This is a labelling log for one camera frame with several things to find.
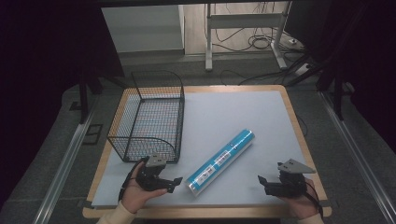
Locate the grey table mat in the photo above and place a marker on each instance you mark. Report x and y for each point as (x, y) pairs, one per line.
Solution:
(218, 124)

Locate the white metal desk frame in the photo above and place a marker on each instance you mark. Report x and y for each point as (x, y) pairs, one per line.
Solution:
(246, 21)

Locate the black stand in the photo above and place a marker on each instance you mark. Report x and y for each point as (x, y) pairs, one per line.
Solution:
(83, 99)
(337, 93)

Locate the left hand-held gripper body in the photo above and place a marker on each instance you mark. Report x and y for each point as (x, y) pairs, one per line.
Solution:
(148, 178)

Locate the black floor bracket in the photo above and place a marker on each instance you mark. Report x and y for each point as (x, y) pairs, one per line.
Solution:
(92, 133)

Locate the white power strip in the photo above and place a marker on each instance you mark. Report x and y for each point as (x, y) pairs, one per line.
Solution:
(303, 69)

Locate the aluminium floor rail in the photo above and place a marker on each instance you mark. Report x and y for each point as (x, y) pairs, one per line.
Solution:
(63, 168)
(358, 155)

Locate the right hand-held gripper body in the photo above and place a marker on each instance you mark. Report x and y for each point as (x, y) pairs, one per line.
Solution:
(289, 182)

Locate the blue plastic wrap roll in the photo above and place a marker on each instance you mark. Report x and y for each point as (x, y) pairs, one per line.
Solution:
(221, 162)

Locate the person's right hand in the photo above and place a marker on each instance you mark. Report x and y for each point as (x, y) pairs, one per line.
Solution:
(300, 205)

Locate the white panel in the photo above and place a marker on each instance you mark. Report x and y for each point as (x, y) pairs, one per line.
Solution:
(143, 28)

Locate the person's left hand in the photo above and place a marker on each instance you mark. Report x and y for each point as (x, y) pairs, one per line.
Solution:
(138, 194)

